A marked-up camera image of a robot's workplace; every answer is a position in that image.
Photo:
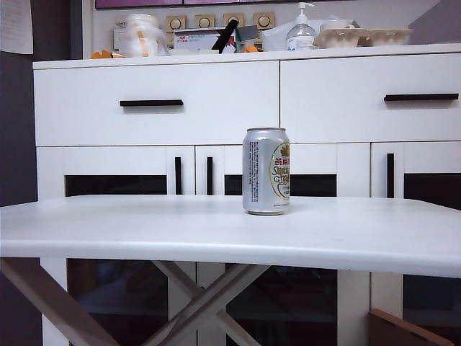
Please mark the flat white carton with checkboxes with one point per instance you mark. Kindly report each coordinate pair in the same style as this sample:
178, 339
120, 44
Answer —
194, 52

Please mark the small red white box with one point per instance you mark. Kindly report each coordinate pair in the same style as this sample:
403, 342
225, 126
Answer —
231, 46

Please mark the beige egg carton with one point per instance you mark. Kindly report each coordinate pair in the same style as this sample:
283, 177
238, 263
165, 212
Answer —
389, 36
338, 37

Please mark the clear pump sanitizer bottle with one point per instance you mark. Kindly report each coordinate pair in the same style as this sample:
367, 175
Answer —
300, 36

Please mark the silver beer can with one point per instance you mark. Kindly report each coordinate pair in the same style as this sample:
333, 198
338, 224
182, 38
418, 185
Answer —
257, 173

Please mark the translucent plastic jar orange tape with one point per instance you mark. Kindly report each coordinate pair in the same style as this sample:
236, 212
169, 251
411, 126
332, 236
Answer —
144, 36

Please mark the black stick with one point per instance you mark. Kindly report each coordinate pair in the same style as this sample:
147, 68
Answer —
225, 36

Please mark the orange small item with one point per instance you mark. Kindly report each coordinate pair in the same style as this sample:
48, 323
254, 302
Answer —
252, 49
102, 55

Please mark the white glove box teal print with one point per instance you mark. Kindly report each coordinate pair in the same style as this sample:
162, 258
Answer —
194, 39

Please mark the white paper sheet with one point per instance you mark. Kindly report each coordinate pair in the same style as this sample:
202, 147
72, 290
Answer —
16, 25

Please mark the white wall outlet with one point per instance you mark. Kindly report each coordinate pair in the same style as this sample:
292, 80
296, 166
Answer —
119, 39

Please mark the grey card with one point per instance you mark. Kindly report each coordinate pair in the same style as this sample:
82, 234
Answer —
248, 34

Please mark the white glass-panel cabinet door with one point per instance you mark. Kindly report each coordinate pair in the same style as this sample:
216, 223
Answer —
425, 156
108, 160
317, 158

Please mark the white sideboard cabinet frame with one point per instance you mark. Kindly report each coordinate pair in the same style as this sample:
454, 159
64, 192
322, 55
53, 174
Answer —
162, 62

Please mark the brown cardboard piece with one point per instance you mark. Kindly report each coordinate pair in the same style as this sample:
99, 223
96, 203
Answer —
389, 331

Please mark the beige round dimmer switch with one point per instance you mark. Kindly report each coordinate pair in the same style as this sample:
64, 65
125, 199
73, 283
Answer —
232, 18
264, 21
206, 21
176, 22

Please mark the beige wooden table leg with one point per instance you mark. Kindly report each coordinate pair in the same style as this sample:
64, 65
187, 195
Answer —
47, 299
176, 279
223, 299

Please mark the white cabinet drawer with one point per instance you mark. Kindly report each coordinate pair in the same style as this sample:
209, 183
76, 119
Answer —
342, 101
216, 108

